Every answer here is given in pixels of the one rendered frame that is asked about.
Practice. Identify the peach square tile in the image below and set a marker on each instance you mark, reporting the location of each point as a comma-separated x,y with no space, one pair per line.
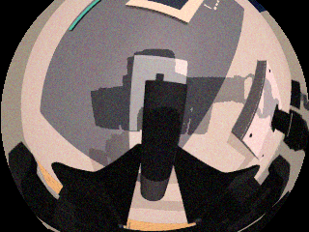
182,10

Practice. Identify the small teal trowel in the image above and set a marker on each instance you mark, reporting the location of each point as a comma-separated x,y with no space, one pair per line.
82,14

